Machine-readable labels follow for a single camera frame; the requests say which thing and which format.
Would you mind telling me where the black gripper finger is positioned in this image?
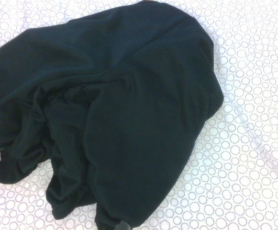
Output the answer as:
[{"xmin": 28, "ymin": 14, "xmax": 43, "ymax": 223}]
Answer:
[{"xmin": 116, "ymin": 220, "xmax": 133, "ymax": 230}]

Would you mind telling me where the black fleece garment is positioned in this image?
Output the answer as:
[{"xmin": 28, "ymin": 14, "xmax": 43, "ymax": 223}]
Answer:
[{"xmin": 0, "ymin": 0, "xmax": 225, "ymax": 230}]

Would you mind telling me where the white circle-patterned bedsheet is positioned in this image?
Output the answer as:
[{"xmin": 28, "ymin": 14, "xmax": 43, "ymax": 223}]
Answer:
[{"xmin": 0, "ymin": 0, "xmax": 278, "ymax": 230}]

